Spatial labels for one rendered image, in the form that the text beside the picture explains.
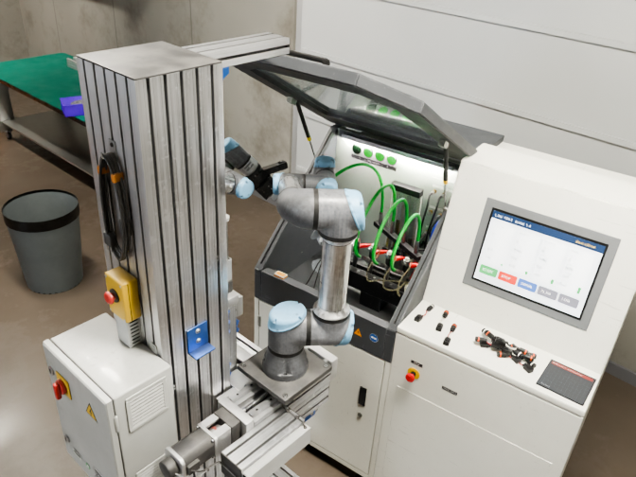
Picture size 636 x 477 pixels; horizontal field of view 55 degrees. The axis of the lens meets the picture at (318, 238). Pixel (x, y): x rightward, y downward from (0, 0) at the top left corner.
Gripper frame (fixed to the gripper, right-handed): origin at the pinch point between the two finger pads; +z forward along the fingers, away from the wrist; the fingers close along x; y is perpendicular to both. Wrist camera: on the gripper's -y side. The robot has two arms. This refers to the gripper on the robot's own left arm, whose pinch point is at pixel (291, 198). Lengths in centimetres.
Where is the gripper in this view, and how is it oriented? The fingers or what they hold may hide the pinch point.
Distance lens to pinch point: 244.7
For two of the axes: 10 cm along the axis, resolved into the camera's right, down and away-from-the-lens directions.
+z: 6.6, 6.0, 4.5
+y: -6.7, 7.4, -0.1
